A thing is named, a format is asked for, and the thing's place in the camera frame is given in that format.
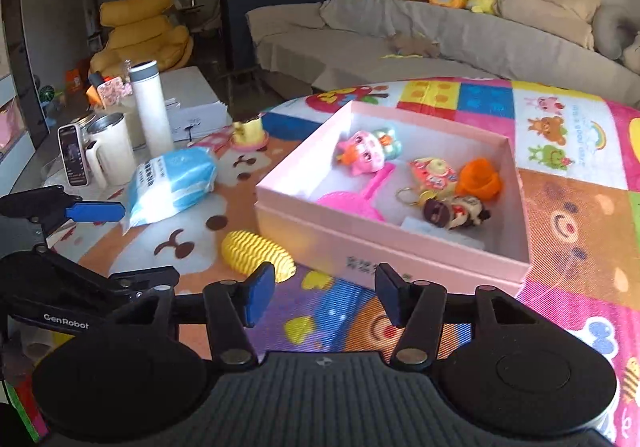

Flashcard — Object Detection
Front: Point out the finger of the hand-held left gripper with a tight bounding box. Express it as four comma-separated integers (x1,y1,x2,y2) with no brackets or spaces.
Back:
107,266,181,298
0,184,126,233

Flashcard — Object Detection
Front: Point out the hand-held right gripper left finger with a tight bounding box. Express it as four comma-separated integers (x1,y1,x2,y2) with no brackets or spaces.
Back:
114,262,277,368

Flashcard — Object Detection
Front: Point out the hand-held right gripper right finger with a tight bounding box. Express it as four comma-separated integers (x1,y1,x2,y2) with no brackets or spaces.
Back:
375,263,547,368

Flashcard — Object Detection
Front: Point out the yellow corn toy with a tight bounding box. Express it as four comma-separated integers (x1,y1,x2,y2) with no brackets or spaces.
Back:
221,229,297,284

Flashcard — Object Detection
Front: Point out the pink cardboard box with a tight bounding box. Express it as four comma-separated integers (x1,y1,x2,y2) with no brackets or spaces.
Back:
255,100,532,298

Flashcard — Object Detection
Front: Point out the pink plastic strainer basket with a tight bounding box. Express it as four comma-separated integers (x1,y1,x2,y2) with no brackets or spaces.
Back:
316,162,397,223

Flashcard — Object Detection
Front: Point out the dark brown figure toy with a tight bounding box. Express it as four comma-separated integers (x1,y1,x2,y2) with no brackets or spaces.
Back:
422,194,493,232

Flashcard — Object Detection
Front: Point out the yellow pink keychain toy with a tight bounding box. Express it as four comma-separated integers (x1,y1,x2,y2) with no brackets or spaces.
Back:
397,156,458,208

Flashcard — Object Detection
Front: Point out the orange plastic toy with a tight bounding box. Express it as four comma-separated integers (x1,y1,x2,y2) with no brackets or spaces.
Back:
455,157,503,202

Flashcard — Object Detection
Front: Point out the pink teal monster toy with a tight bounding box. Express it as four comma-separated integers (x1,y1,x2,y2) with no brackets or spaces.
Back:
336,127,403,178

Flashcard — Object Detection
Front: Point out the smartphone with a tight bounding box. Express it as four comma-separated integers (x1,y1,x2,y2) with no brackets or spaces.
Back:
57,124,91,188

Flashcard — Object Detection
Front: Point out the white mug with metal rim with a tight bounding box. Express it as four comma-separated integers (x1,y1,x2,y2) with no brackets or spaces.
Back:
84,113,137,188

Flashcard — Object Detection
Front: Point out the blue white tissue packet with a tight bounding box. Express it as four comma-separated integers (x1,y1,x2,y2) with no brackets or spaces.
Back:
120,146,218,235

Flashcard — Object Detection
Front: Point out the white thermos bottle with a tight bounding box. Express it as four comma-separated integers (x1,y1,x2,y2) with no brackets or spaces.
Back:
128,60,175,158

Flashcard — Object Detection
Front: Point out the pink patterned box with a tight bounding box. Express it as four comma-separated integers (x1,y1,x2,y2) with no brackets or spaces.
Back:
97,77,133,108

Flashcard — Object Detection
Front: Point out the stack of white papers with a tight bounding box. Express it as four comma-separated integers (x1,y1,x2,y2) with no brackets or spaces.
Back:
165,97,233,143

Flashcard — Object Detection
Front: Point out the white side table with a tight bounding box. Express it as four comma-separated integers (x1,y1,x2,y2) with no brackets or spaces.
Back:
45,66,233,188

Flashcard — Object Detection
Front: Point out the yellow cup with dark lid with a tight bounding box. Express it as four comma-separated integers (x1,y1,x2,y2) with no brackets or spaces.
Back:
230,116,271,150

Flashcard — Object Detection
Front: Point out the yellow lounge chair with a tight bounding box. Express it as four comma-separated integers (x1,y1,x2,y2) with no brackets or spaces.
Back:
89,0,195,78

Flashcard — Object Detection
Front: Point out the colourful cartoon play mat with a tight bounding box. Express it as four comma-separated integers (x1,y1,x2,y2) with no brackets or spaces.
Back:
10,77,640,447

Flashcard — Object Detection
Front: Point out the dark tank cabinet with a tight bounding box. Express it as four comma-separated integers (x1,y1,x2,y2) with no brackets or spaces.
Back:
222,0,341,73

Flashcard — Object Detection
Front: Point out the brown plush toy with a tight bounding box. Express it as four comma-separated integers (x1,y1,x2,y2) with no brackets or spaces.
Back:
390,33,441,59

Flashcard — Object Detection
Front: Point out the beige covered sofa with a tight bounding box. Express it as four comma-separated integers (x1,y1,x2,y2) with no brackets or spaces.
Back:
246,0,640,109

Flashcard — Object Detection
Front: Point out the beige sofa cushion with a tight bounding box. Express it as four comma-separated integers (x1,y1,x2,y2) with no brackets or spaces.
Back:
497,0,603,50

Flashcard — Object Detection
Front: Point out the grey neck pillow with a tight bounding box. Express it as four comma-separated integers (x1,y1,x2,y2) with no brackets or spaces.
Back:
592,4,640,60

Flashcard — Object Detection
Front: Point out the white bear plush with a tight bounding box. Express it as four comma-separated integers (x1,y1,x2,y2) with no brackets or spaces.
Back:
622,32,640,69

